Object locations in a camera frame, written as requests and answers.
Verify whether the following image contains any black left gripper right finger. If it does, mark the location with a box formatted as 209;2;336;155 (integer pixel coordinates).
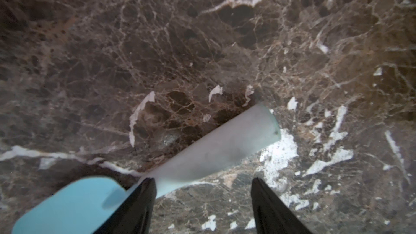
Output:
251;178;312;234

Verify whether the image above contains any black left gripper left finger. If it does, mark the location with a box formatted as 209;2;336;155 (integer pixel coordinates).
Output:
94;178;157;234

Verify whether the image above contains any teal plastic shovel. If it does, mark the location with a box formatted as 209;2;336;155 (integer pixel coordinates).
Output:
12;104;281;234

